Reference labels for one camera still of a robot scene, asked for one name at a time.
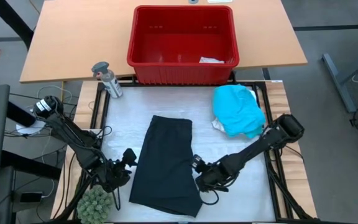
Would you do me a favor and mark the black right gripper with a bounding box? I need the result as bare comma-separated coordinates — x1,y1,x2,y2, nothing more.
192,154,234,191

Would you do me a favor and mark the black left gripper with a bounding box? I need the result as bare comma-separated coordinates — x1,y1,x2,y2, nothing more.
99,148,139,193

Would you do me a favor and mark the black garment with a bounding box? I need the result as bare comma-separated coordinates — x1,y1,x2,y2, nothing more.
129,114,203,218

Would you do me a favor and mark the white lace garment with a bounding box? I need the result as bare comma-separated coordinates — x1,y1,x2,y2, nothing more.
211,89,258,134

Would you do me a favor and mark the teal garment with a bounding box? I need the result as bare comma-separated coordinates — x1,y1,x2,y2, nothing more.
212,84,266,139

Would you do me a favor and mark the small white cloth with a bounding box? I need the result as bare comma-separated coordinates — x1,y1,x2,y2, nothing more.
199,57,226,65

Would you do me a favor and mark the red plastic bin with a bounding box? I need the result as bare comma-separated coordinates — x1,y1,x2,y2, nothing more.
126,5,240,85

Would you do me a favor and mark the small green plant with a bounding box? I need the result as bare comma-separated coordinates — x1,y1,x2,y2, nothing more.
76,185,114,224

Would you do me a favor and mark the clear spray bottle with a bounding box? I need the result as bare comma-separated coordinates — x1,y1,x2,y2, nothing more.
91,61,124,99

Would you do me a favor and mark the black phone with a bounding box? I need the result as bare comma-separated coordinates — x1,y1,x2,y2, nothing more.
19,192,43,205

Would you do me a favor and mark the light wooden desk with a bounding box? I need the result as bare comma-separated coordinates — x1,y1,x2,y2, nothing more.
19,0,308,83

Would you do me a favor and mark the grey desk leg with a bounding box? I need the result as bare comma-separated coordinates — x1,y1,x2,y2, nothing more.
321,40,358,113

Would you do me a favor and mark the black desk leg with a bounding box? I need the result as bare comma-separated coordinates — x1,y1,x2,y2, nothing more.
0,0,35,50

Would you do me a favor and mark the black right camera cable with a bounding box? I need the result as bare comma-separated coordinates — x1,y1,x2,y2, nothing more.
198,188,220,206

